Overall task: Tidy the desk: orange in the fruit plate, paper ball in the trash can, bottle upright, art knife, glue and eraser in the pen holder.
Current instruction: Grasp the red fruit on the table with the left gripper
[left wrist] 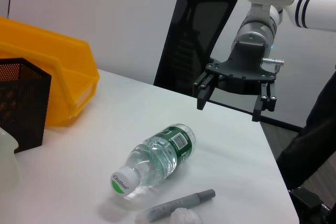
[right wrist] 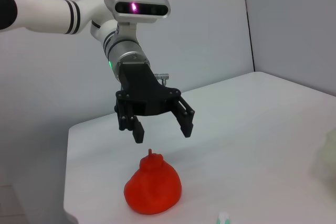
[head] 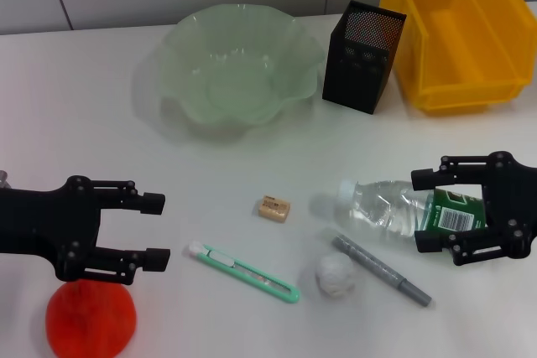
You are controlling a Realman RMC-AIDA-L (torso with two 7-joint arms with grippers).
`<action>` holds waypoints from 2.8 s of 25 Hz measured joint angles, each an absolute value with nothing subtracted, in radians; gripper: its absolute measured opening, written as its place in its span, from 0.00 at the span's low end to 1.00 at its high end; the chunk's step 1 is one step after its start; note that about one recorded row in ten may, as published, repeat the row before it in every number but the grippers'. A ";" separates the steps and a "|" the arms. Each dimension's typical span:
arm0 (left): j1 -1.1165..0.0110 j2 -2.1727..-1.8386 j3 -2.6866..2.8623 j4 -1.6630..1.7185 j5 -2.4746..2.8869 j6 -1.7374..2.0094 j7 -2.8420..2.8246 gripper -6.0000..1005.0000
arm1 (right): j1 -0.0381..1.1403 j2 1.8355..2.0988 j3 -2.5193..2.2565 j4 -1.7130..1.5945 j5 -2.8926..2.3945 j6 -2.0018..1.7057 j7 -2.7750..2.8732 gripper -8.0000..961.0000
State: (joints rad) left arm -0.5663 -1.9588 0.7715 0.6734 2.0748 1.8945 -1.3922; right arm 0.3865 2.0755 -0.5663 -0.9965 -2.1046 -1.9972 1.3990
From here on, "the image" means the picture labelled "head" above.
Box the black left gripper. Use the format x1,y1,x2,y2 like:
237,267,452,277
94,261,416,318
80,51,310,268
0,175,171,286

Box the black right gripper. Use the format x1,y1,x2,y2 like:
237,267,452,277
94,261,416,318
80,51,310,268
410,150,537,267

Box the clear green-label water bottle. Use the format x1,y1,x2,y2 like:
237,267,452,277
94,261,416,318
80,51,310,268
335,179,491,251

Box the green utility knife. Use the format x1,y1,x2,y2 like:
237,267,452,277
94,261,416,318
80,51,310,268
183,240,301,304

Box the red-orange fruit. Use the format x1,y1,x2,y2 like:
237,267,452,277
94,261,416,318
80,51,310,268
44,280,138,358

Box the white paper ball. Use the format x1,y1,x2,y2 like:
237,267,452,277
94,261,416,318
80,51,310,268
315,253,357,298

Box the grey marker pen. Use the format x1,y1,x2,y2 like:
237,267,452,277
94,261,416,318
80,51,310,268
325,230,433,308

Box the beige eraser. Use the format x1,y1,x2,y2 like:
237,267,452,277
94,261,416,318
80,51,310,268
254,194,293,221

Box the black mesh pen holder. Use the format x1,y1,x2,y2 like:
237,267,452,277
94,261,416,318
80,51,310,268
321,0,408,115

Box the green glass fruit plate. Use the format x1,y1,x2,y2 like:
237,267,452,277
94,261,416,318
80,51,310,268
138,3,326,132

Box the yellow plastic bin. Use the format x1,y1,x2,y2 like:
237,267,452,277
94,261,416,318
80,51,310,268
379,0,537,117

